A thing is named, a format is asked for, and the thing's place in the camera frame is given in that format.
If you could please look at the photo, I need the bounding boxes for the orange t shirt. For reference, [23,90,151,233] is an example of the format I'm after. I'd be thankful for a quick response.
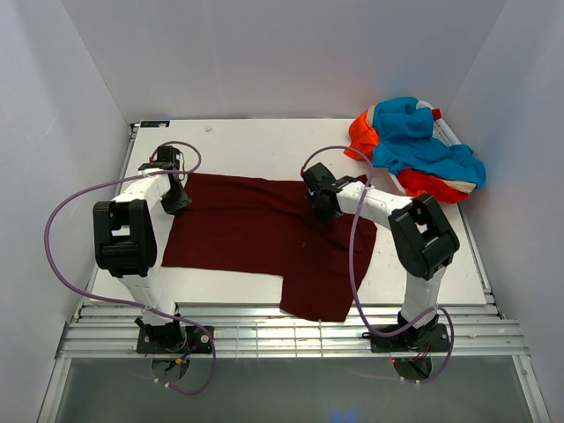
[348,108,476,204]

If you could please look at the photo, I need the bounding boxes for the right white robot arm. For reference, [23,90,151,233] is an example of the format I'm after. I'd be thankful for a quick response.
[301,163,460,350]

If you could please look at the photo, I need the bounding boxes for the blue t shirt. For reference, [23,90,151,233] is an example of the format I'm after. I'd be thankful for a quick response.
[369,97,486,189]

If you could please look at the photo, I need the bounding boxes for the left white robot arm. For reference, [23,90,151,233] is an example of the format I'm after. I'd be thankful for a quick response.
[93,143,191,353]

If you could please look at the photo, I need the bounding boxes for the purple cable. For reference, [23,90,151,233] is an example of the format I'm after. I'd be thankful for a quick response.
[43,140,218,396]
[299,145,455,383]

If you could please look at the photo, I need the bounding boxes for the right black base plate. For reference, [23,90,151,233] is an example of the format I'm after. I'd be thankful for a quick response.
[361,323,450,353]

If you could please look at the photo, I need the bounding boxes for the blue label sticker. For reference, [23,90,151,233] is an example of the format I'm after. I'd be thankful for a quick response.
[139,120,170,128]

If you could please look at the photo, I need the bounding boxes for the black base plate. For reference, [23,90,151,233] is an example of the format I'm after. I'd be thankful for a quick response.
[361,323,450,353]
[136,323,214,355]

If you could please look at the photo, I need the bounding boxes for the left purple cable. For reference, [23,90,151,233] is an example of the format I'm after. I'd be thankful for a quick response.
[43,140,218,396]

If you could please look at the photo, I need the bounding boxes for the aluminium frame rails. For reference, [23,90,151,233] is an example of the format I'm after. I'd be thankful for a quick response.
[58,303,529,359]

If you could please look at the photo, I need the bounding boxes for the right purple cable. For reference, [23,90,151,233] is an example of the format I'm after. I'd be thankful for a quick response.
[299,145,455,383]

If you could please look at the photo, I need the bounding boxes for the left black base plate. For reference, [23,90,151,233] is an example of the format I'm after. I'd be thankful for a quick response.
[136,323,214,355]

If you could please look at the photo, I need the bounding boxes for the dark red t shirt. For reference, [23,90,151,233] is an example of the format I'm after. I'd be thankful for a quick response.
[162,174,377,322]

